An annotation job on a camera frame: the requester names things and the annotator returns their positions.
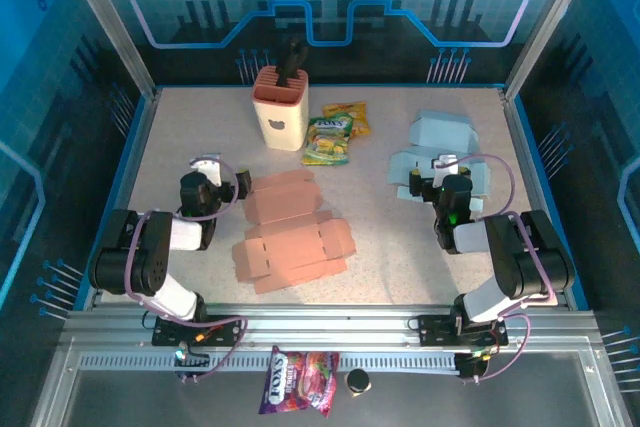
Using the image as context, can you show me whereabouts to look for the light blue paper box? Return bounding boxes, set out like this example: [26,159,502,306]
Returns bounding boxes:
[387,109,494,211]

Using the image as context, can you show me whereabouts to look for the pink paper box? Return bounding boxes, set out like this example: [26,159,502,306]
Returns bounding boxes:
[232,169,357,296]

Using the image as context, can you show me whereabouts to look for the cream knife block pink top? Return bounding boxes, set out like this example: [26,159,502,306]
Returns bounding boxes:
[251,65,310,152]

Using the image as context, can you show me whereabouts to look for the green candy bag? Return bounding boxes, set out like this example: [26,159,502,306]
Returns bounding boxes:
[301,115,354,167]

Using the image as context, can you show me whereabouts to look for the yellow candy bag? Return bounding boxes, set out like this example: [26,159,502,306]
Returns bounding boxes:
[322,101,372,138]

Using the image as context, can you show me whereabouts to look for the black electronics module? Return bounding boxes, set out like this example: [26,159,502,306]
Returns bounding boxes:
[454,350,494,382]
[173,344,211,382]

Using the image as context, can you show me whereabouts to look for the purple berries candy bag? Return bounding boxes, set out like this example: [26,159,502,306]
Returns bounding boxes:
[258,345,341,418]

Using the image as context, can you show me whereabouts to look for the black round cap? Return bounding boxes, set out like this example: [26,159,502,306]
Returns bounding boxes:
[345,368,372,398]

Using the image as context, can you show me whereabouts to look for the grey metal shelf panel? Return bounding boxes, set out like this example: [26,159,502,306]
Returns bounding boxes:
[34,341,631,427]

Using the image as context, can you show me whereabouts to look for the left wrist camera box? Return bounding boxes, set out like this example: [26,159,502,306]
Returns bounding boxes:
[189,152,224,188]

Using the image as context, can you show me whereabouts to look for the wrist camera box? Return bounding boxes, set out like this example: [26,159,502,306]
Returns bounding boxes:
[189,152,224,188]
[432,153,459,183]

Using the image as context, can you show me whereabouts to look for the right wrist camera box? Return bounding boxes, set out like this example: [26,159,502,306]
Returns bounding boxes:
[432,153,459,183]

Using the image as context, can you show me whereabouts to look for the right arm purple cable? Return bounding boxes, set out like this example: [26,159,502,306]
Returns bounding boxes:
[433,153,557,383]

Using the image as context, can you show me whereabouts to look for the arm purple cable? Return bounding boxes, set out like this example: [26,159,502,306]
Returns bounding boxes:
[433,153,557,383]
[124,156,250,383]

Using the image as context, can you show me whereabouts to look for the aluminium side rail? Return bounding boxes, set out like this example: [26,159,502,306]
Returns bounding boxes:
[498,88,572,309]
[84,89,162,309]

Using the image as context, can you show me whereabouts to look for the black knife handle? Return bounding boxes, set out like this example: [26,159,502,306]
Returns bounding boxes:
[276,35,310,88]

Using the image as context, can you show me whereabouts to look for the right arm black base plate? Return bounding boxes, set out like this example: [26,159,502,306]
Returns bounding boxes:
[416,313,510,348]

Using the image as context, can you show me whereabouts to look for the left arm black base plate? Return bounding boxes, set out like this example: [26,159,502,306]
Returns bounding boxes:
[151,313,244,348]

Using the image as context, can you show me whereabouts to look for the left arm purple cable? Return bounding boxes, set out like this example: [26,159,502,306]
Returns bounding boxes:
[124,156,250,383]

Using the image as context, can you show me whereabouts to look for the aluminium front rail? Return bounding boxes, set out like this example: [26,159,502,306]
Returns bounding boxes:
[59,304,601,348]

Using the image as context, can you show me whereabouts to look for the slotted grey cable duct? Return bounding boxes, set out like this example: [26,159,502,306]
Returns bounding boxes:
[79,352,464,373]

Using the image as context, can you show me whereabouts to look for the aluminium frame post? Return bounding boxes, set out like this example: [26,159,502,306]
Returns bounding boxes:
[57,0,157,101]
[503,0,601,101]

